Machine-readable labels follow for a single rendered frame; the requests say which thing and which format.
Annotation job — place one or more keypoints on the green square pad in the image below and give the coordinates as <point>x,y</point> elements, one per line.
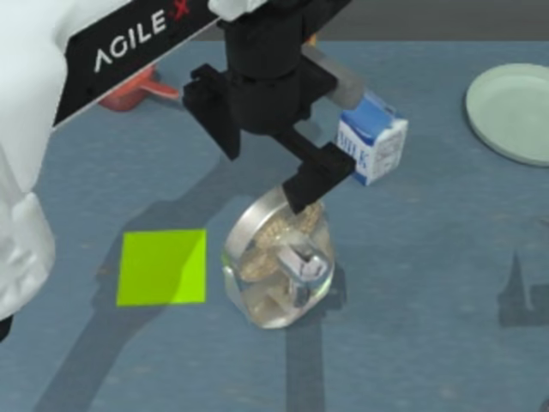
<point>162,268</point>

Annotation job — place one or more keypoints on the blue white milk carton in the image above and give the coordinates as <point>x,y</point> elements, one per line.
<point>377,146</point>

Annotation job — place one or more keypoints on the orange red plastic object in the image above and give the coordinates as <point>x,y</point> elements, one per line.
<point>128,92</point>

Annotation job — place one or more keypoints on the clear glass jar with lid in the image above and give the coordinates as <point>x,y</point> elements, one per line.
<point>279,266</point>

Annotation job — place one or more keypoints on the pale green round plate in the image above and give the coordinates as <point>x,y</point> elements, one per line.
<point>512,113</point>

